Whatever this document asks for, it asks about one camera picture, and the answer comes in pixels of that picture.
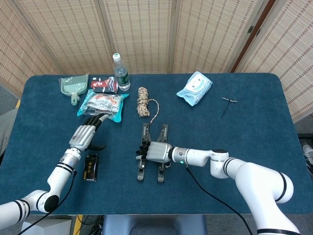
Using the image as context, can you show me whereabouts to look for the black folding metal stand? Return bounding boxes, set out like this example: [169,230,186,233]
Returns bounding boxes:
[136,123,170,183]

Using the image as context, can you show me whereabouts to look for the teal clear snack bag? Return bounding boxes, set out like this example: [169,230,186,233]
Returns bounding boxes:
[77,89,130,123]

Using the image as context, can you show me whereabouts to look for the clear plastic water bottle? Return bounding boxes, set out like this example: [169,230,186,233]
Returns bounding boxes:
[112,53,131,92]

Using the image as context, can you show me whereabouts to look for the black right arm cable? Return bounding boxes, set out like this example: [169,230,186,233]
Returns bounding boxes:
[185,165,252,235]

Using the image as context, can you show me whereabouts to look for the white box on floor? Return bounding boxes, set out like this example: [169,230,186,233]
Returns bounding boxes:
[21,217,72,235]

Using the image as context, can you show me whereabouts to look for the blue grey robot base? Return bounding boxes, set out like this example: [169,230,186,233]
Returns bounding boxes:
[102,214,207,235]

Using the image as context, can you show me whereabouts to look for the black box with gold print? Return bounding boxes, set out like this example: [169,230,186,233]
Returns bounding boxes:
[83,153,100,182]

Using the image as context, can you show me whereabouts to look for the grey sneaker shoe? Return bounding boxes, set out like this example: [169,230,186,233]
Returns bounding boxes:
[302,144,313,175]

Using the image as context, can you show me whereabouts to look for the blue felt table cover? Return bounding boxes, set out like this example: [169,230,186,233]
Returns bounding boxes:
[0,73,313,216]

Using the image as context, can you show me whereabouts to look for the brown wooden post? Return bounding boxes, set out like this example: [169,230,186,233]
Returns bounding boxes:
[231,0,277,73]

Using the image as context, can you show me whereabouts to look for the small metal bar with black tie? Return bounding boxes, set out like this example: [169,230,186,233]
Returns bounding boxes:
[221,97,238,120]

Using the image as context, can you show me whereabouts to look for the pale green plastic dustpan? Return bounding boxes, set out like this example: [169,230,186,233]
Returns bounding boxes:
[58,73,89,106]

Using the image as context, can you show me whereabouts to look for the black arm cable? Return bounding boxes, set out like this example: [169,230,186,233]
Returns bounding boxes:
[21,170,78,235]
[185,165,252,235]

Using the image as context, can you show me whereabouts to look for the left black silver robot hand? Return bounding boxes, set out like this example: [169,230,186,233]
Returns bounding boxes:
[68,114,110,152]

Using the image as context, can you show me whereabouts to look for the woven bamboo folding screen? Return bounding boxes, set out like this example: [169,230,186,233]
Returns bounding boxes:
[0,0,313,123]

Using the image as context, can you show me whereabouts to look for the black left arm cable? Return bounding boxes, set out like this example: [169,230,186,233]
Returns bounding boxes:
[21,170,78,235]

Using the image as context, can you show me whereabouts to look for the beige braided rope bundle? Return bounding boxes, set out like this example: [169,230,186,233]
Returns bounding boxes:
[136,87,160,125]

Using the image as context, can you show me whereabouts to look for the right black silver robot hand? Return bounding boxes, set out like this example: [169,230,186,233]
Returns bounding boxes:
[135,141,175,168]

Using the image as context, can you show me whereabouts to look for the red black printed packet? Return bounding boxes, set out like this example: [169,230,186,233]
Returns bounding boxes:
[90,76,118,94]

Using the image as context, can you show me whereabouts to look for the tangled black floor cables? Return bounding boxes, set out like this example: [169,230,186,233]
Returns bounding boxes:
[83,215,104,235]

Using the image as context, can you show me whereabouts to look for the light blue wet wipes pack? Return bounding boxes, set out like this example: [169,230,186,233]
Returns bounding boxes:
[176,71,213,107]

